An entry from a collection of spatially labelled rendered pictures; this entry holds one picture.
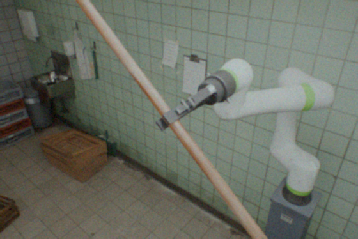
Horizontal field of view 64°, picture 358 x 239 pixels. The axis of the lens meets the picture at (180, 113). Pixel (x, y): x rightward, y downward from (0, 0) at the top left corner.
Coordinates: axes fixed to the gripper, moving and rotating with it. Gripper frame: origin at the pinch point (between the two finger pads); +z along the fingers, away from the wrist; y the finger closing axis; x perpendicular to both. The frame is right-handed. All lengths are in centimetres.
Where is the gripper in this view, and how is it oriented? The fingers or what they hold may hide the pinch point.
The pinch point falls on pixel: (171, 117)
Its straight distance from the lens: 74.2
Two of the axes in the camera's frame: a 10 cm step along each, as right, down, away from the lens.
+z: -6.2, 4.0, -6.8
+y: -5.1, 4.5, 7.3
